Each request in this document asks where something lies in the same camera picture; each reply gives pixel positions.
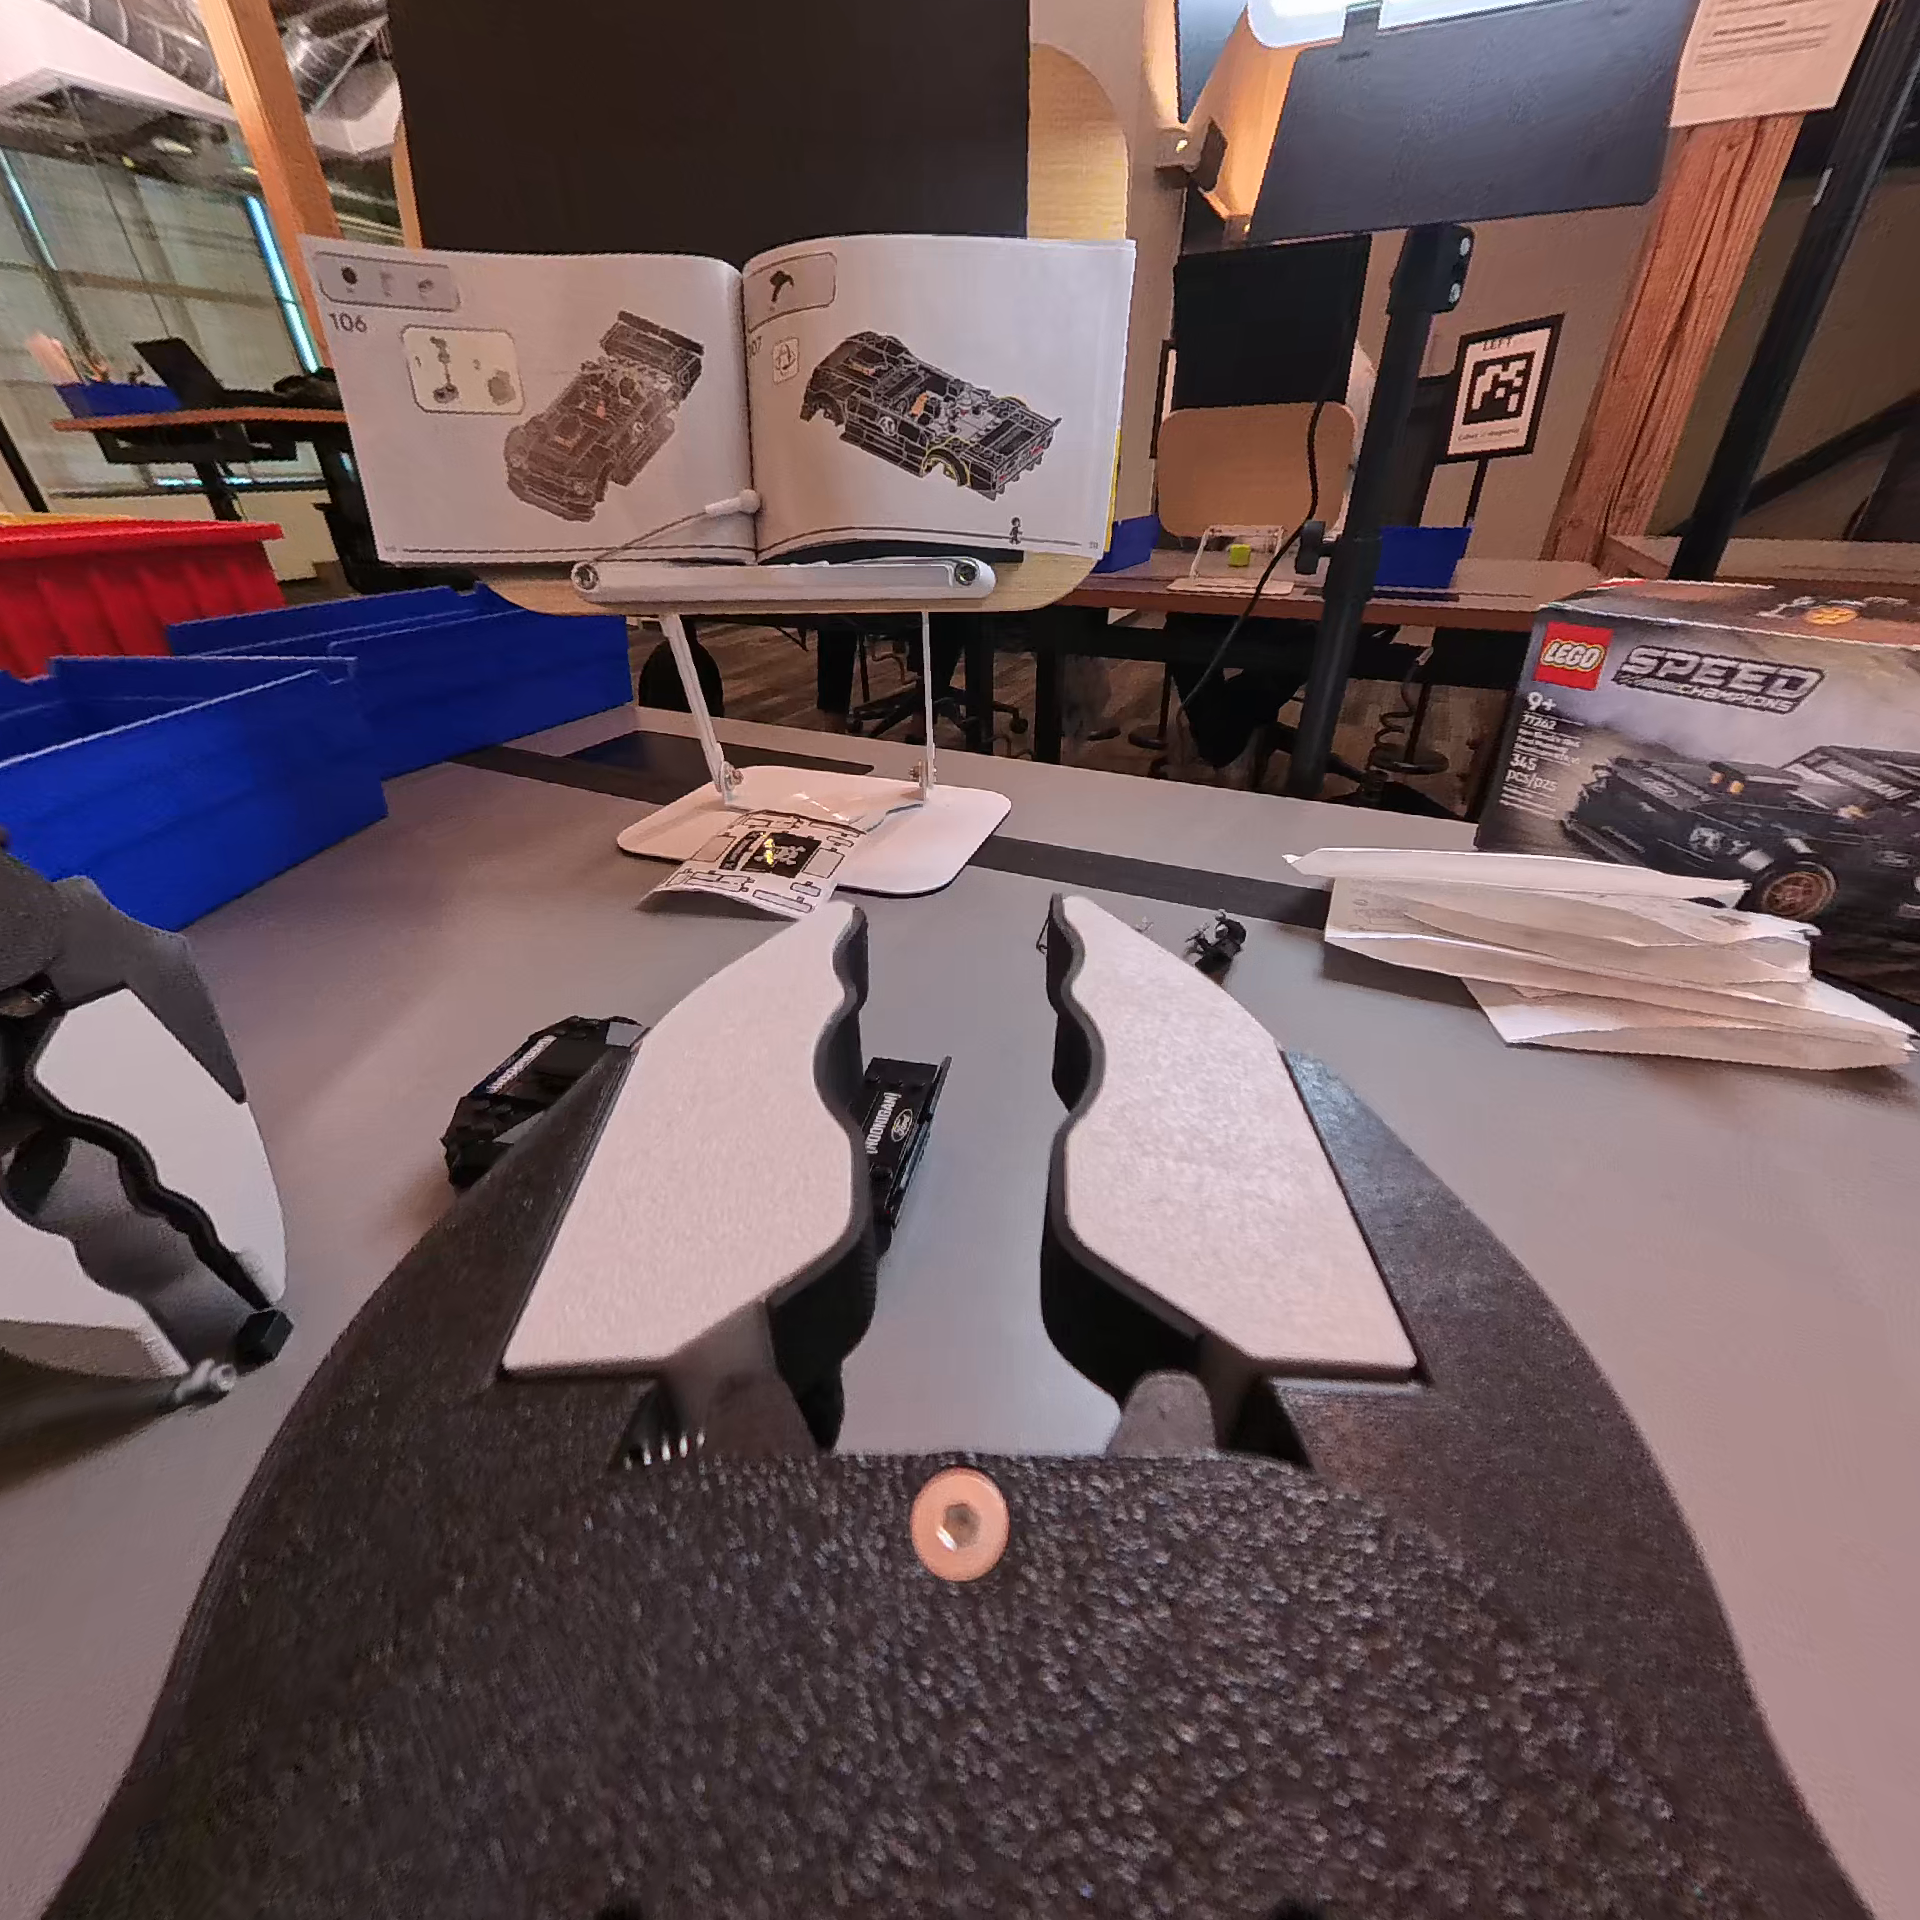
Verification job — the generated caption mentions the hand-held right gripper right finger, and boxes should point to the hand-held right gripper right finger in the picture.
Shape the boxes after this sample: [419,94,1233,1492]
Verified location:
[1035,890,1420,1381]

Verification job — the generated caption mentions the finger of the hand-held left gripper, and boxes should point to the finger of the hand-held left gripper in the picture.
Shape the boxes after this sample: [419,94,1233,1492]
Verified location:
[43,988,297,1372]
[0,1196,192,1383]

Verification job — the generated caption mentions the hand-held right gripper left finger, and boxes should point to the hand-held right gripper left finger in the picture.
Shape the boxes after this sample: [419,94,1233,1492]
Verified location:
[503,900,879,1381]

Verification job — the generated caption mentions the black lego car model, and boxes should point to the black lego car model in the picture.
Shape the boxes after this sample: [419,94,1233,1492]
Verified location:
[441,1015,954,1249]

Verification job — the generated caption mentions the white metal stand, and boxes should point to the white metal stand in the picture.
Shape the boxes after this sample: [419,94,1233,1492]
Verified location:
[570,491,1001,813]

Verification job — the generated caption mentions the lego instruction booklet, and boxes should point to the lego instruction booklet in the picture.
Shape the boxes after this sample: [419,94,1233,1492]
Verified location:
[299,235,1143,571]

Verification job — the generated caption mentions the lego set box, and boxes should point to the lego set box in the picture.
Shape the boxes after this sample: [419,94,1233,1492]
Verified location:
[1475,583,1920,1012]

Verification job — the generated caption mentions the white sticker sheet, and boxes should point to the white sticker sheet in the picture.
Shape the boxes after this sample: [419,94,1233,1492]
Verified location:
[638,808,857,921]

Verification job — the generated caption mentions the red plastic bin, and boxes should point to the red plastic bin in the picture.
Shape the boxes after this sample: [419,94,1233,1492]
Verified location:
[0,517,289,680]

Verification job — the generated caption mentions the white paper bags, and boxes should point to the white paper bags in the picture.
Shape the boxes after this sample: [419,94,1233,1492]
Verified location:
[1290,845,1918,1077]

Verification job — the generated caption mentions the background wooden desk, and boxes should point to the background wooden desk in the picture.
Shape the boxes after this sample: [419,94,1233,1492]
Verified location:
[55,385,357,529]

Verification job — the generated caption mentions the small blue plastic bin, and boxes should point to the small blue plastic bin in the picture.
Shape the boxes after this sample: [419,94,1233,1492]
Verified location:
[1366,525,1475,597]

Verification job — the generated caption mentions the wooden work table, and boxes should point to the wooden work table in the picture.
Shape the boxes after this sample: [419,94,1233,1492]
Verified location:
[1607,533,1920,591]
[1021,547,1611,632]

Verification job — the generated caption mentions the black light stand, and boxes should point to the black light stand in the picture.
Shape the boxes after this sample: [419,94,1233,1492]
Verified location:
[1287,224,1480,799]
[1665,0,1920,582]

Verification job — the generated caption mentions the light wooden chair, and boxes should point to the light wooden chair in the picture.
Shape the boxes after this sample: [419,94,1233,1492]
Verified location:
[1155,398,1362,553]

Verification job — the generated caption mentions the black white marker tag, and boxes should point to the black white marker tag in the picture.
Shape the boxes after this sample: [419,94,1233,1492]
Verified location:
[1445,316,1565,462]

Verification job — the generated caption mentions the black computer monitor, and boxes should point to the black computer monitor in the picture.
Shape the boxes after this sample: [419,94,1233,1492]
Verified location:
[1173,235,1373,414]

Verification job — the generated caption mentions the black flag board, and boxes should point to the black flag board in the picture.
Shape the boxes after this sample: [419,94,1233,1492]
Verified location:
[385,0,1040,260]

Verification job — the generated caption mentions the studio light panel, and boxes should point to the studio light panel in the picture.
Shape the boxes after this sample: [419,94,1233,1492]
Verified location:
[1179,0,1701,247]

